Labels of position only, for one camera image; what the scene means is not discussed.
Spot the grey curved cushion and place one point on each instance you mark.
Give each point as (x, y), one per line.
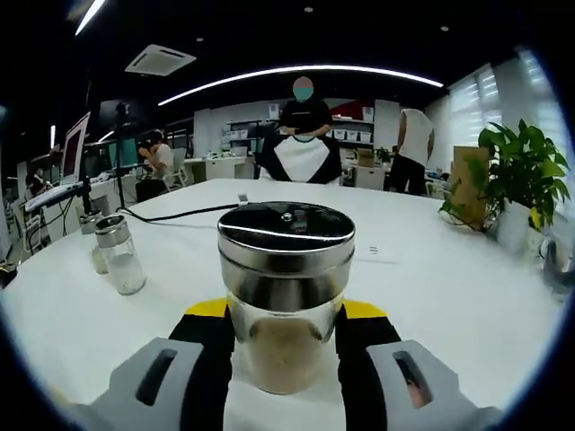
(559, 269)

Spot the open laptop dark screen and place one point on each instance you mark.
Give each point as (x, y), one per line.
(75, 148)

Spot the green potted plant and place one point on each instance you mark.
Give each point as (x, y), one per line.
(523, 166)

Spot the tall brown-filled seasoning bottle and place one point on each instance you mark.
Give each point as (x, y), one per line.
(285, 269)

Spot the white office chair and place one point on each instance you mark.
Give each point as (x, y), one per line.
(177, 170)

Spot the shelving with white bins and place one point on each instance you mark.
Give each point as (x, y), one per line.
(350, 132)

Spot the long ceiling light strip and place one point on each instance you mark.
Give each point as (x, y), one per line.
(90, 17)

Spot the teal board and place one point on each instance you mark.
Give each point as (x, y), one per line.
(129, 152)

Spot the small white-filled seasoning bottle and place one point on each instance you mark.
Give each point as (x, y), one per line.
(123, 265)

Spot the black tripod stand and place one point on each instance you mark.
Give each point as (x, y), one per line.
(122, 179)

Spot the brown paper bag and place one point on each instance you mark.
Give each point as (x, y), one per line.
(469, 184)

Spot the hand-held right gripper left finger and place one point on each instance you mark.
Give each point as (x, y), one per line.
(179, 386)

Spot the cardboard box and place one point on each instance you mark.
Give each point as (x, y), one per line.
(365, 158)

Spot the chair with black-white shirt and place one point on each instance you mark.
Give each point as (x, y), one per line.
(301, 159)

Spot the ceiling air conditioner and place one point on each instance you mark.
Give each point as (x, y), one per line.
(161, 59)

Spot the small beige-filled seasoning bottle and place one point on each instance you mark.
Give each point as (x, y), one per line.
(87, 229)

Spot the small green plant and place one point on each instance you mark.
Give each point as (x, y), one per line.
(383, 155)

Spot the small white pot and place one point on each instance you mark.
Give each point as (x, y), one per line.
(536, 233)

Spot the white window blinds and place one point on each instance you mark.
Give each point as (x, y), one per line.
(539, 99)
(476, 108)

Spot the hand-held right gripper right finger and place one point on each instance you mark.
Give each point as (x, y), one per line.
(382, 386)

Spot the curved ceiling light strip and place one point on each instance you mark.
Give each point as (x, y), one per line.
(305, 68)

